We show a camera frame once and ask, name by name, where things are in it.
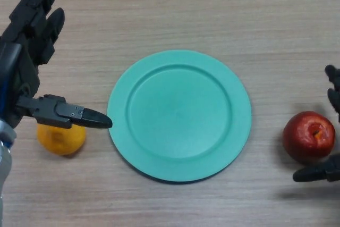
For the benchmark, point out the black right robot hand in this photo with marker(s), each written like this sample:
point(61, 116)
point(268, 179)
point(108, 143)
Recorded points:
point(313, 173)

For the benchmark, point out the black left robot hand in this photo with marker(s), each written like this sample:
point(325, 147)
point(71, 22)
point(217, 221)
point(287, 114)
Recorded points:
point(24, 51)

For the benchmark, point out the red apple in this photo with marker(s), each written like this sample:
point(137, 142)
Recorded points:
point(305, 136)

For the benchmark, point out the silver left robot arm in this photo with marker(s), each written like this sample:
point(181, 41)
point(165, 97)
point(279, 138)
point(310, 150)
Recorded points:
point(4, 158)

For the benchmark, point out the green round plate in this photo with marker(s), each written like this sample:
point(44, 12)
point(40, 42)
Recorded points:
point(179, 118)

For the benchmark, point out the yellow orange pear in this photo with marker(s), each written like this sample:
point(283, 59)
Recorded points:
point(61, 142)

